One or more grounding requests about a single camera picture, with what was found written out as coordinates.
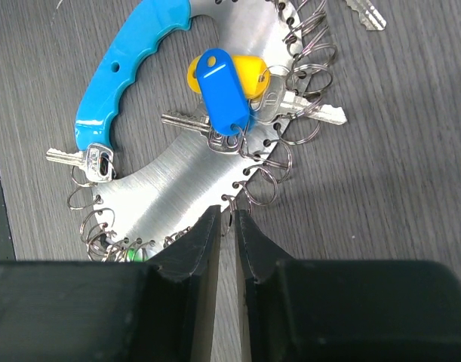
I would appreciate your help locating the silver key near handle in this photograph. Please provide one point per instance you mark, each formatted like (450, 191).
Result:
(95, 161)

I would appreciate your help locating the metal key organizer blue handle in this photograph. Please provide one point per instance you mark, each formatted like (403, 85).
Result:
(155, 206)

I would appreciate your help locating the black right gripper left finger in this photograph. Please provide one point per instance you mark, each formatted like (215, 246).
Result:
(158, 310)

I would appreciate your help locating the loose silver key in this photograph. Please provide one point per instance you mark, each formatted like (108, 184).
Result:
(368, 15)

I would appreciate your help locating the yellow key tag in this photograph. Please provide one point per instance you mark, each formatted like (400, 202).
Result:
(253, 74)

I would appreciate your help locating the silver key under yellow tag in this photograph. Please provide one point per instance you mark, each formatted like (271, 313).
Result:
(278, 102)

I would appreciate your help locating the blue key tag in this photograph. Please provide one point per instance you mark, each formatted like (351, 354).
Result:
(222, 92)

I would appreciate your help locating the silver key under blue tag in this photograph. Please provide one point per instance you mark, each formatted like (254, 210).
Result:
(216, 142)

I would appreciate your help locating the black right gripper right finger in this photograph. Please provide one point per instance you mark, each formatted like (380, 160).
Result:
(342, 310)

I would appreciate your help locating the green key tag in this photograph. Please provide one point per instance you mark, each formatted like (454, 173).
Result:
(134, 255)

